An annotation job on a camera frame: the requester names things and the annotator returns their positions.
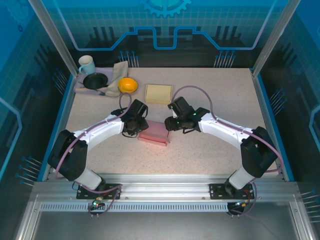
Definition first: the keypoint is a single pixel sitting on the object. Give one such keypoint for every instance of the pink paper box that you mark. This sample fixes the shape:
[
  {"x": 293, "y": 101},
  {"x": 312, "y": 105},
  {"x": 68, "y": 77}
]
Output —
[{"x": 155, "y": 131}]

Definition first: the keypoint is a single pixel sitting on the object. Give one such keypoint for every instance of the yellow paper box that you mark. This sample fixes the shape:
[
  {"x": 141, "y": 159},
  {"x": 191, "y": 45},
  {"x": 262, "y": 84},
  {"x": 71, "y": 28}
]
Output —
[{"x": 157, "y": 93}]

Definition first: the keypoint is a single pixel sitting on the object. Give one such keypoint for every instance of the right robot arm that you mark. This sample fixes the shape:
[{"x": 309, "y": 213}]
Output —
[{"x": 225, "y": 127}]

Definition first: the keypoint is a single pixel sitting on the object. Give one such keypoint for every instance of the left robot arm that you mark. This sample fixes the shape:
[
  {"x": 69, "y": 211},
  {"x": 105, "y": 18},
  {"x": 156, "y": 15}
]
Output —
[{"x": 105, "y": 127}]

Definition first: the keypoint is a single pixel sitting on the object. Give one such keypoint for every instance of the orange bowl with patterned outside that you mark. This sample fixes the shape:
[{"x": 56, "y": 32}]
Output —
[{"x": 128, "y": 84}]

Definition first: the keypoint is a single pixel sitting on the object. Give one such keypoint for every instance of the beige cloth napkin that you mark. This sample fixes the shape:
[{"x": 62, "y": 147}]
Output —
[{"x": 119, "y": 72}]

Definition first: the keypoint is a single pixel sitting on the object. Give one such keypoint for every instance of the black plate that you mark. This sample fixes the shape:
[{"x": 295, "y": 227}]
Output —
[{"x": 95, "y": 80}]

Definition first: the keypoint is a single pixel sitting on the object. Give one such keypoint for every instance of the purple tray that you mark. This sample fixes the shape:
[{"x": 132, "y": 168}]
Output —
[{"x": 106, "y": 71}]

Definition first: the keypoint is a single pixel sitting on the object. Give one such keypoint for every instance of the light blue mug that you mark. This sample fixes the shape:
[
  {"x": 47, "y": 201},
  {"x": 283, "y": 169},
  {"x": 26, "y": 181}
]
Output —
[{"x": 87, "y": 65}]

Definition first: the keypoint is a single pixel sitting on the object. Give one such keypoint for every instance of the small LED connector board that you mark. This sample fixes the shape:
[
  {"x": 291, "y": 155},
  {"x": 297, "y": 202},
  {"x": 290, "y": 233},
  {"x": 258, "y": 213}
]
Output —
[
  {"x": 95, "y": 204},
  {"x": 238, "y": 203}
]

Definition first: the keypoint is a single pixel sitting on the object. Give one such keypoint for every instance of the aluminium extrusion rail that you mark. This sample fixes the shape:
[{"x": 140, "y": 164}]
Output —
[{"x": 162, "y": 187}]

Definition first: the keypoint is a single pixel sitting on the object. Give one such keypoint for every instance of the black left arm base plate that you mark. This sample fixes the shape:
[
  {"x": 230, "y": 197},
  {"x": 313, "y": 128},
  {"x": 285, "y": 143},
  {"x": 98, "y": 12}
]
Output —
[{"x": 112, "y": 190}]

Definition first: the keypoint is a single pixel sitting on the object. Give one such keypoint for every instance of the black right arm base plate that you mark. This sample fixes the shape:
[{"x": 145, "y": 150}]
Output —
[{"x": 217, "y": 191}]

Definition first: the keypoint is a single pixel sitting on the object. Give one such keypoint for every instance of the aluminium frame post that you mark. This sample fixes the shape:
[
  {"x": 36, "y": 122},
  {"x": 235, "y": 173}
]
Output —
[
  {"x": 272, "y": 37},
  {"x": 53, "y": 37}
]

